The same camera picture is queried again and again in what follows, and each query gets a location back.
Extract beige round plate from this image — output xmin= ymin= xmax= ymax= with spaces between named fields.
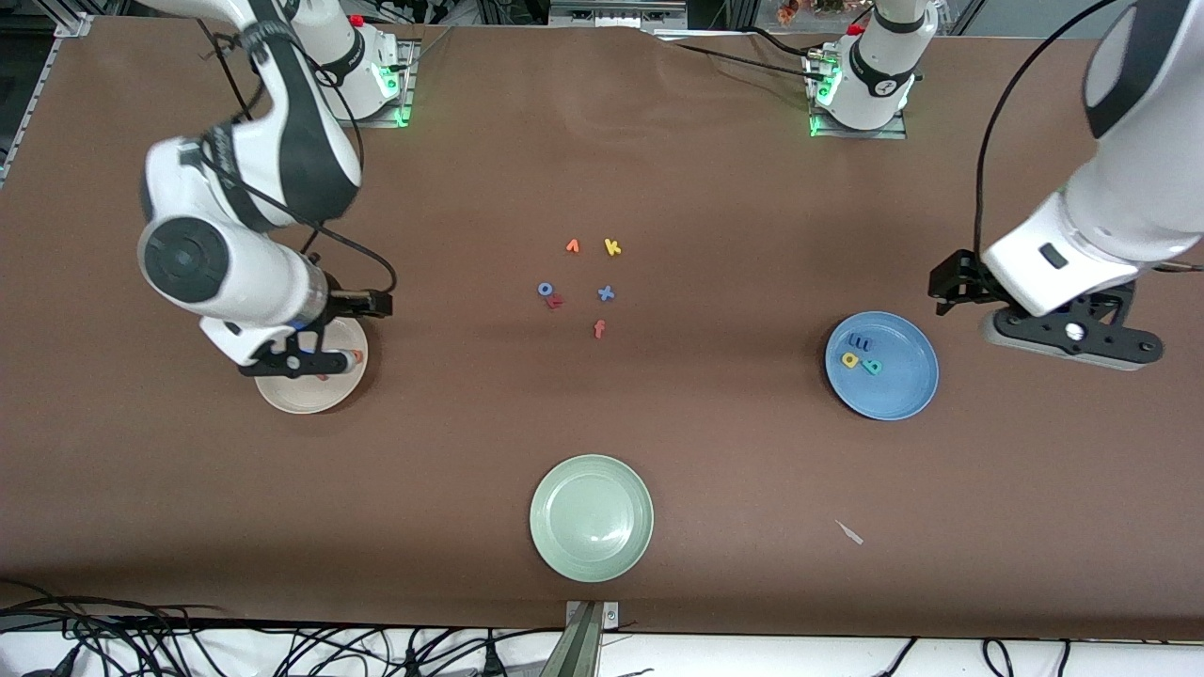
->
xmin=254 ymin=315 xmax=370 ymax=416

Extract blue round plate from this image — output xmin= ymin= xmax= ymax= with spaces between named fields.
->
xmin=824 ymin=311 xmax=941 ymax=421

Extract brown paper table cover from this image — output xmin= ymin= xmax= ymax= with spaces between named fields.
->
xmin=0 ymin=17 xmax=1204 ymax=642

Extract pale green round plate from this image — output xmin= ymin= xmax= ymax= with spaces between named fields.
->
xmin=529 ymin=454 xmax=655 ymax=584

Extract orange dried flowers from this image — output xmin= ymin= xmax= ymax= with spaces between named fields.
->
xmin=777 ymin=0 xmax=852 ymax=22

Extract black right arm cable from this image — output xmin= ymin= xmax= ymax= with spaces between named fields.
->
xmin=193 ymin=19 xmax=398 ymax=294

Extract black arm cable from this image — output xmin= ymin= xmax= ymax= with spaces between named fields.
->
xmin=193 ymin=19 xmax=398 ymax=294
xmin=974 ymin=0 xmax=1125 ymax=260

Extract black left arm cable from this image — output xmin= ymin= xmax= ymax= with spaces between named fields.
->
xmin=974 ymin=0 xmax=1125 ymax=260

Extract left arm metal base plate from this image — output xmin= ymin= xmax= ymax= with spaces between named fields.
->
xmin=806 ymin=52 xmax=910 ymax=141

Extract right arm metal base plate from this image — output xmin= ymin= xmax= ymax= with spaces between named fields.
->
xmin=313 ymin=39 xmax=420 ymax=129

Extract thin black table cable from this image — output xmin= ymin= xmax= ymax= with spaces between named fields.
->
xmin=658 ymin=38 xmax=819 ymax=84

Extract grey metal frame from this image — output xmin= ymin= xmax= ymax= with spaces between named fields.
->
xmin=475 ymin=0 xmax=753 ymax=31

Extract tangle of black cables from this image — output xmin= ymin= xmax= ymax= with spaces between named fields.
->
xmin=0 ymin=578 xmax=565 ymax=677

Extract aluminium frame rail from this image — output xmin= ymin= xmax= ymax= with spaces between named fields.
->
xmin=0 ymin=11 xmax=95 ymax=189

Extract grey metal camera mount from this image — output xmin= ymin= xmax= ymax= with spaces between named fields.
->
xmin=541 ymin=600 xmax=622 ymax=677

